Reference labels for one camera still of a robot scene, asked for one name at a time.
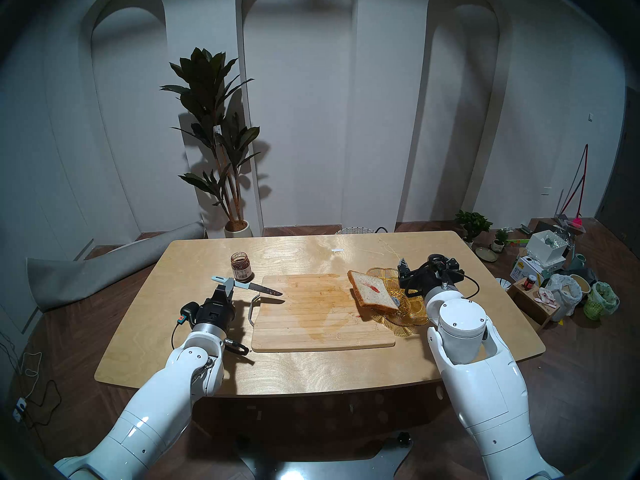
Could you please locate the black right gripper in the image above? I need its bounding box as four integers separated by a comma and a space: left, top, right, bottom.
398, 254, 465, 301

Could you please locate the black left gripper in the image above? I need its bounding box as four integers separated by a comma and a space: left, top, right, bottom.
180, 278, 237, 332

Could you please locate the grey handled table knife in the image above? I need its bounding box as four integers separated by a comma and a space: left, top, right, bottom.
210, 276, 284, 298

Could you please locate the white bread slice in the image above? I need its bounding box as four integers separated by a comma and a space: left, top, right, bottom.
347, 270, 401, 313

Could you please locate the amber glass plate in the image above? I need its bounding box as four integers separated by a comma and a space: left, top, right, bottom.
366, 267, 432, 337

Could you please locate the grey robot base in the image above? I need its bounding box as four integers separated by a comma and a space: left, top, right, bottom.
237, 431, 415, 480

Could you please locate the glass jam jar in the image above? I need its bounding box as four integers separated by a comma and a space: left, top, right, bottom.
230, 252, 252, 284

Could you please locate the bushy small potted plant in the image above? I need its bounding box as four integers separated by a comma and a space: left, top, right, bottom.
454, 210, 493, 249

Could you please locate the wooden cutting board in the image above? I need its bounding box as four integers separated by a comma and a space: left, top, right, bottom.
248, 274, 396, 353

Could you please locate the white yellow printed carton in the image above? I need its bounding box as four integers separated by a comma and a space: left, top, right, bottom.
510, 256, 546, 284

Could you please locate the rolled grey mat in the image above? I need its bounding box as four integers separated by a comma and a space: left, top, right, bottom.
26, 221, 206, 312

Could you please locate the white box appliance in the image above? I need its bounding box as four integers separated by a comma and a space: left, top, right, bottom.
525, 230, 570, 267

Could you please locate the white plastic bag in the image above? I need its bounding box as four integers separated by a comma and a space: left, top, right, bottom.
545, 273, 583, 322

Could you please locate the green mesh bag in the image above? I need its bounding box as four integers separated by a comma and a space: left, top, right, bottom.
583, 281, 621, 321

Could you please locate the tall potted plant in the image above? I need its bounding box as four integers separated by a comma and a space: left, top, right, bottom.
160, 47, 262, 239

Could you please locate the dark door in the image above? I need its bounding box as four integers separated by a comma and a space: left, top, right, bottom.
595, 86, 640, 260

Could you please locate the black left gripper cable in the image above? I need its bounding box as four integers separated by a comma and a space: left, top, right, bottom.
171, 321, 250, 356

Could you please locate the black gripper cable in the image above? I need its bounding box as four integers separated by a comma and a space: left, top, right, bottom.
171, 321, 250, 356
452, 270, 481, 300

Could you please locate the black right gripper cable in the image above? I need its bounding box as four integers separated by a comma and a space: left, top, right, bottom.
452, 270, 481, 300

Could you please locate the black floor cable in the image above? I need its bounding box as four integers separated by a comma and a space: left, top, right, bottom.
22, 379, 63, 427

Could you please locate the red handled broom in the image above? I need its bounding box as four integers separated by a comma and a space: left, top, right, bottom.
559, 144, 589, 230

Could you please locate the white floor cable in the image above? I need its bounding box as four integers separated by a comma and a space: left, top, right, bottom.
15, 351, 43, 400

